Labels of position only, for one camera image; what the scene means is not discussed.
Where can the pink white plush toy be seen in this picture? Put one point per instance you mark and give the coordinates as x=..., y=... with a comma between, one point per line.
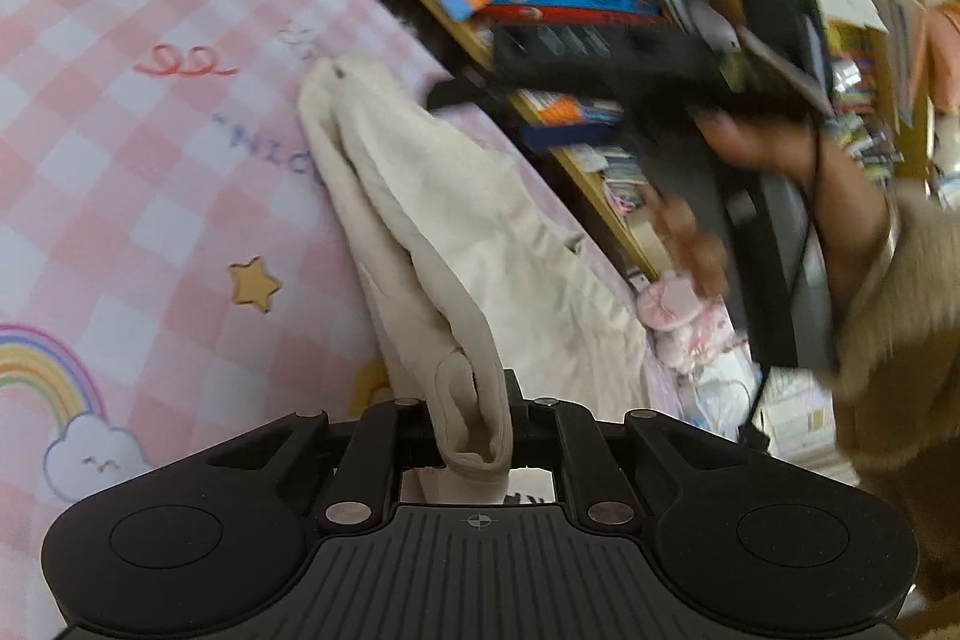
x=675, y=310

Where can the cream T-shirt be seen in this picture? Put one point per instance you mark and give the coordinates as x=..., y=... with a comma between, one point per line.
x=480, y=235

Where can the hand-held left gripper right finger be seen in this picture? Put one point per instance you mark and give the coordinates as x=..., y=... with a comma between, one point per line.
x=577, y=460

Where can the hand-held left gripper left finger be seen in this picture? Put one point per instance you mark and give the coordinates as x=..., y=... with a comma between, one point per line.
x=375, y=452

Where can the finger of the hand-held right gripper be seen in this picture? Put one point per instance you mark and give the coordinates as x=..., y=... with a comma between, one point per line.
x=461, y=91

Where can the pink checked cartoon sheet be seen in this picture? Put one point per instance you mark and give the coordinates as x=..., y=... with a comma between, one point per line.
x=150, y=160

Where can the person's right hand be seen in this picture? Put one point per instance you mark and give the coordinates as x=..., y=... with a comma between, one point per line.
x=847, y=220

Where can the person's right forearm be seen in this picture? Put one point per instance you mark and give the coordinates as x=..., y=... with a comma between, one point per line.
x=900, y=347

